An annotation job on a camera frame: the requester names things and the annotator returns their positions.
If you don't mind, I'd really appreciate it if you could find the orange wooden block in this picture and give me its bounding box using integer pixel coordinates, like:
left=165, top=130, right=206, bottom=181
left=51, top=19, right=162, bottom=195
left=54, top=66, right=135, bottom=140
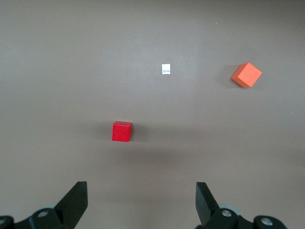
left=231, top=62, right=263, bottom=88

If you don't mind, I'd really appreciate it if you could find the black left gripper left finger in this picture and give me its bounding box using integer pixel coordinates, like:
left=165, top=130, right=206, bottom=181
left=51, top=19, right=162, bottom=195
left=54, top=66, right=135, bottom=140
left=0, top=181, right=88, bottom=229

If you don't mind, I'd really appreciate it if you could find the red wooden block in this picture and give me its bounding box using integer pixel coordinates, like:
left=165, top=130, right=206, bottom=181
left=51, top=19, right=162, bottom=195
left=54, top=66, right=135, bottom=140
left=112, top=121, right=133, bottom=143

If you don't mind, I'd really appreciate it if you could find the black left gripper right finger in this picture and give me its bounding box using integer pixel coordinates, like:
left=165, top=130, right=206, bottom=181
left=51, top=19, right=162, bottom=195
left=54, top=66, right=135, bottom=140
left=195, top=182, right=286, bottom=229

